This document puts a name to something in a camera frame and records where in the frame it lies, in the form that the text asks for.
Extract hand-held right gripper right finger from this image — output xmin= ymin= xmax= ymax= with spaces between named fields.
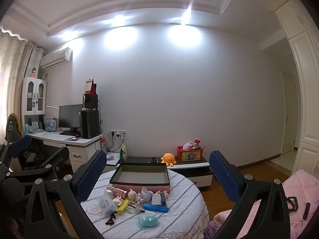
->
xmin=209 ymin=150 xmax=291 ymax=239

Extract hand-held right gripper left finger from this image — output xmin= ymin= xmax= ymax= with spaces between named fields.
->
xmin=24 ymin=150 xmax=108 ymax=239

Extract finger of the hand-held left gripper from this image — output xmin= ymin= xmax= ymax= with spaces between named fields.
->
xmin=0 ymin=136 xmax=32 ymax=172
xmin=7 ymin=146 xmax=70 ymax=181

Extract clear plastic bag item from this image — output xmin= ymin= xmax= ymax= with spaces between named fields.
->
xmin=98 ymin=194 xmax=118 ymax=216

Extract yellow plastic toy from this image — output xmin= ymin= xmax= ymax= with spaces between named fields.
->
xmin=118 ymin=197 xmax=130 ymax=213

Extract pig doll blue dress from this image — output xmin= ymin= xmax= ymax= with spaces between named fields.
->
xmin=126 ymin=189 xmax=144 ymax=205

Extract black hair clip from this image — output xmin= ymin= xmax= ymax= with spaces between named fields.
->
xmin=105 ymin=212 xmax=117 ymax=226

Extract pink storage box black rim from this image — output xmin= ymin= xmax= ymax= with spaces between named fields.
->
xmin=109 ymin=162 xmax=171 ymax=195

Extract small clear glass bottle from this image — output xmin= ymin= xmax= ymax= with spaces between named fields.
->
xmin=126 ymin=203 xmax=140 ymax=214

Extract white plastic cup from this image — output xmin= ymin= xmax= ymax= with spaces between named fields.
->
xmin=141 ymin=187 xmax=153 ymax=202

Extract black makeup brush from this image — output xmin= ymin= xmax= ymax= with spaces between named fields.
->
xmin=128 ymin=203 xmax=145 ymax=213

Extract blue plastic case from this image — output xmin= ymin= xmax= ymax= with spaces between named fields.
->
xmin=142 ymin=204 xmax=168 ymax=213

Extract teal heart-shaped glass dish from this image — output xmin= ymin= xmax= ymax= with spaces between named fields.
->
xmin=138 ymin=215 xmax=159 ymax=230

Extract yellow and black jacket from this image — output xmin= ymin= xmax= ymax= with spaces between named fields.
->
xmin=5 ymin=113 xmax=23 ymax=142

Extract black office chair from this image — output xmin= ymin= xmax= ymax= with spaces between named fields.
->
xmin=19 ymin=139 xmax=54 ymax=172

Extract white desk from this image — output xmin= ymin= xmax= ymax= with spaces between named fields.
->
xmin=26 ymin=131 xmax=104 ymax=173

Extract black and white low cabinet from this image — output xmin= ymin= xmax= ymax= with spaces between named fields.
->
xmin=126 ymin=156 xmax=214 ymax=191

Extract blue and white boxes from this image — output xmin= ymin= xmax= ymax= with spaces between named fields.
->
xmin=45 ymin=116 xmax=58 ymax=132

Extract white glass-door cabinet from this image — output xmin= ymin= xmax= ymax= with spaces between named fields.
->
xmin=22 ymin=77 xmax=48 ymax=133

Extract red crate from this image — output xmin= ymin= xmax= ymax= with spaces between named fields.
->
xmin=177 ymin=146 xmax=203 ymax=162

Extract black computer monitor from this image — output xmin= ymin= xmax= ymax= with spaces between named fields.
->
xmin=58 ymin=104 xmax=83 ymax=135

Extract black computer tower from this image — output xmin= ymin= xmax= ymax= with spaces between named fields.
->
xmin=80 ymin=110 xmax=100 ymax=139

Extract round table striped cloth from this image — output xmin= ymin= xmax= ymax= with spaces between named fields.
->
xmin=80 ymin=168 xmax=210 ymax=239

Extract orange octopus plush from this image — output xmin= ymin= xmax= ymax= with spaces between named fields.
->
xmin=161 ymin=153 xmax=177 ymax=167

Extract beige curtain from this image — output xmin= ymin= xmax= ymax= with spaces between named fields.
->
xmin=0 ymin=28 xmax=41 ymax=145

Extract red and white calendar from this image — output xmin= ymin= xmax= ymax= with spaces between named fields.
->
xmin=84 ymin=78 xmax=98 ymax=95

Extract pink quilt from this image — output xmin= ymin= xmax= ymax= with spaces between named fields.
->
xmin=207 ymin=169 xmax=319 ymax=239

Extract white air conditioner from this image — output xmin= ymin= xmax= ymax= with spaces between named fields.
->
xmin=40 ymin=47 xmax=73 ymax=70

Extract white wardrobe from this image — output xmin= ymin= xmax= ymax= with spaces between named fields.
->
xmin=269 ymin=0 xmax=319 ymax=177

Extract black power cable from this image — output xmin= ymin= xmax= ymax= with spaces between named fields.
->
xmin=108 ymin=133 xmax=125 ymax=152

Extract black square frame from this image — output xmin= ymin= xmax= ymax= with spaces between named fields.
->
xmin=287 ymin=196 xmax=299 ymax=212

